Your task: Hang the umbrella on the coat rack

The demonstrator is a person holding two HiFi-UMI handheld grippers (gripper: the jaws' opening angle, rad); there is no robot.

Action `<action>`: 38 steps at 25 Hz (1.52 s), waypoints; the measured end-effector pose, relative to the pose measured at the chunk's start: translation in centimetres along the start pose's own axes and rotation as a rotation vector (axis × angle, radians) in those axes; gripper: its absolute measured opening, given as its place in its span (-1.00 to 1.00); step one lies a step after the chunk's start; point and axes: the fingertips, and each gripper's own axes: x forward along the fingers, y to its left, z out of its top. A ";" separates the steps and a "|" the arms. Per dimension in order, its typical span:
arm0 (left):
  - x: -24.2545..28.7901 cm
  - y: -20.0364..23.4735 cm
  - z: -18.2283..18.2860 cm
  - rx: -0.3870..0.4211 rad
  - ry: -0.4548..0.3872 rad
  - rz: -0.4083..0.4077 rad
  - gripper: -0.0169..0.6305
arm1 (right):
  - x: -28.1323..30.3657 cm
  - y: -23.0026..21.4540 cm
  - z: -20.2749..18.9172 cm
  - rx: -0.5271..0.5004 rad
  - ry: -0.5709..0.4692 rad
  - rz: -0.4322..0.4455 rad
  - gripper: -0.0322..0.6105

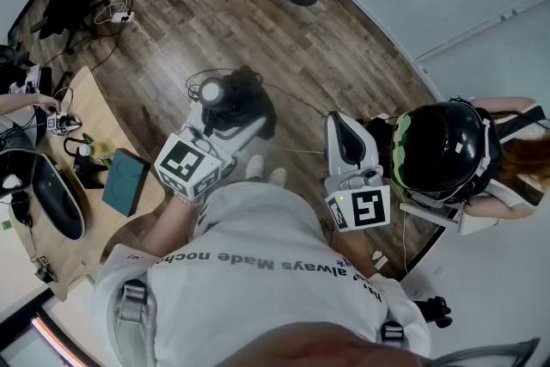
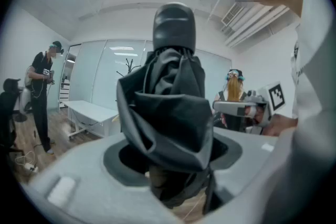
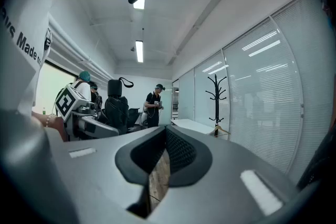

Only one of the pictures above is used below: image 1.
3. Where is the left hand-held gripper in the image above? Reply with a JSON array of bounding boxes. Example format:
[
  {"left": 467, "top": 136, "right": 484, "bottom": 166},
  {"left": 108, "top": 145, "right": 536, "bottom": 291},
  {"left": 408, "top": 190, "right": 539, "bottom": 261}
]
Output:
[{"left": 153, "top": 98, "right": 270, "bottom": 199}]

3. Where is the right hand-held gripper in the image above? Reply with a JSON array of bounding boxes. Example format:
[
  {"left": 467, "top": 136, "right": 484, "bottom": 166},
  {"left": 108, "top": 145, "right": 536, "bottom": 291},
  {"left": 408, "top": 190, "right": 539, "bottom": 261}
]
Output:
[{"left": 323, "top": 111, "right": 391, "bottom": 233}]

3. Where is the person's right forearm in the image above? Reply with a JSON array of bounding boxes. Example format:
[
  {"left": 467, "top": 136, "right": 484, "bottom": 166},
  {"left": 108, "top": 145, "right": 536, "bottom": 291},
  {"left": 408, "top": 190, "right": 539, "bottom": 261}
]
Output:
[{"left": 330, "top": 227, "right": 379, "bottom": 277}]

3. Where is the person's left forearm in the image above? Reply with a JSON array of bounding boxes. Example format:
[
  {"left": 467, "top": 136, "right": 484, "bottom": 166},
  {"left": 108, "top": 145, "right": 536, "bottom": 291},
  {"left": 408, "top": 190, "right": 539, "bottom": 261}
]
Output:
[{"left": 141, "top": 193, "right": 208, "bottom": 259}]

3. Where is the person's left white shoe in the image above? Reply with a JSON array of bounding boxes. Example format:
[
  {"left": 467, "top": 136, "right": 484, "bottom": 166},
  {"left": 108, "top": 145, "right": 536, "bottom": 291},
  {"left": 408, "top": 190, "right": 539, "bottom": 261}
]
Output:
[{"left": 245, "top": 154, "right": 266, "bottom": 180}]

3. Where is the person's white shoe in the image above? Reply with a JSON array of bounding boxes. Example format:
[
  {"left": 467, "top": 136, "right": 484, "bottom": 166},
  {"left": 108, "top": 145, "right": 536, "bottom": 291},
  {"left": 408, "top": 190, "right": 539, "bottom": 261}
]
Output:
[
  {"left": 268, "top": 167, "right": 288, "bottom": 188},
  {"left": 245, "top": 154, "right": 266, "bottom": 180}
]

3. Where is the person's right white shoe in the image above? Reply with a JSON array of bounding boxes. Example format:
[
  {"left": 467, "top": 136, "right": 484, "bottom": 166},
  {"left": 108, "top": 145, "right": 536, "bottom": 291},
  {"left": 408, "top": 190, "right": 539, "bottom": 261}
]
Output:
[{"left": 268, "top": 167, "right": 288, "bottom": 188}]

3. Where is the black glossy helmet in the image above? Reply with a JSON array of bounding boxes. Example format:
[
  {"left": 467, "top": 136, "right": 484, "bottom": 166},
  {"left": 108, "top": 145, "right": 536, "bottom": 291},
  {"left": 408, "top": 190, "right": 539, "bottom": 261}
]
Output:
[{"left": 391, "top": 101, "right": 502, "bottom": 203}]

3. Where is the teal box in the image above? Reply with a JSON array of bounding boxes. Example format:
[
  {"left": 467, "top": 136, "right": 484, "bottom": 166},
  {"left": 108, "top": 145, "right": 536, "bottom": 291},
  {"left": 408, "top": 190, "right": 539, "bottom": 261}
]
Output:
[{"left": 101, "top": 148, "right": 150, "bottom": 218}]

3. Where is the yellow green bottle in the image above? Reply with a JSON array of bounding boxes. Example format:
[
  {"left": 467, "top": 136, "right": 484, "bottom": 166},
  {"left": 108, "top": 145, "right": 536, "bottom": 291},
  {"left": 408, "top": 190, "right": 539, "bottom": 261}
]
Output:
[{"left": 79, "top": 139, "right": 115, "bottom": 160}]

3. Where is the black clamp stand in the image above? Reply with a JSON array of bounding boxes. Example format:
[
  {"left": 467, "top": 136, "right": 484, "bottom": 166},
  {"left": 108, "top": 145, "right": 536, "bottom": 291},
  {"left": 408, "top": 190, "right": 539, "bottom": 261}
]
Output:
[{"left": 64, "top": 135, "right": 109, "bottom": 190}]

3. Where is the white printed T-shirt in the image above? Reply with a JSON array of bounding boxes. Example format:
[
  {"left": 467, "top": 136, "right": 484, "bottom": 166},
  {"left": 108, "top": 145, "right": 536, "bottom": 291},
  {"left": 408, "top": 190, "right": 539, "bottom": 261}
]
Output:
[{"left": 92, "top": 180, "right": 431, "bottom": 367}]

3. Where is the black caster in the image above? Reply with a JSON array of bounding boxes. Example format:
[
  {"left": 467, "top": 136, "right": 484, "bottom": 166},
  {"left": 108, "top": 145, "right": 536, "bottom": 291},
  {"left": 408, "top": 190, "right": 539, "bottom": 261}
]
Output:
[{"left": 414, "top": 295, "right": 455, "bottom": 330}]

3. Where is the person's chin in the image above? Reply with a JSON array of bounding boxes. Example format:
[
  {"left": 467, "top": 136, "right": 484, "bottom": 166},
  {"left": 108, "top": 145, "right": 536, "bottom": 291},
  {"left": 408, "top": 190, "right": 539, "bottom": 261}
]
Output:
[{"left": 214, "top": 321, "right": 426, "bottom": 367}]

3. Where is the beaded bracelet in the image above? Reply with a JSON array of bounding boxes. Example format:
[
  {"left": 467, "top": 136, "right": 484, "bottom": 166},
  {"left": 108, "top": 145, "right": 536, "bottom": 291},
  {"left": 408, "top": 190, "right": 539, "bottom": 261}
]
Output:
[{"left": 174, "top": 191, "right": 205, "bottom": 210}]

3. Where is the white long cable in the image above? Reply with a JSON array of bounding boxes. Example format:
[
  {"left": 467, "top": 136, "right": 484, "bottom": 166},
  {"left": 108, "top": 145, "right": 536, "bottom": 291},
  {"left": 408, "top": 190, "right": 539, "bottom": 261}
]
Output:
[{"left": 131, "top": 17, "right": 175, "bottom": 64}]

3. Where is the white coiled cable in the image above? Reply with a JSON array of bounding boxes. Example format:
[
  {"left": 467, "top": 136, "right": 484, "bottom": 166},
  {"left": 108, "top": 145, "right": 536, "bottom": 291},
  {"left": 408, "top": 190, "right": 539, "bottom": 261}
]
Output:
[{"left": 94, "top": 0, "right": 130, "bottom": 26}]

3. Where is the grey harness strap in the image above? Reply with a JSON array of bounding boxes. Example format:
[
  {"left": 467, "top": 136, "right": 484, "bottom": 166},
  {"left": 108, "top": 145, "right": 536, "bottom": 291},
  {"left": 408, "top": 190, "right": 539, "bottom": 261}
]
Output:
[
  {"left": 380, "top": 320, "right": 407, "bottom": 349},
  {"left": 112, "top": 278, "right": 150, "bottom": 367}
]

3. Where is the grey headset strap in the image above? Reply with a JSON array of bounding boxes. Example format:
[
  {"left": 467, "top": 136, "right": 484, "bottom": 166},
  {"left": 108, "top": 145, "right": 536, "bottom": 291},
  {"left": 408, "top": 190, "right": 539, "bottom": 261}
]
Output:
[{"left": 425, "top": 337, "right": 541, "bottom": 367}]

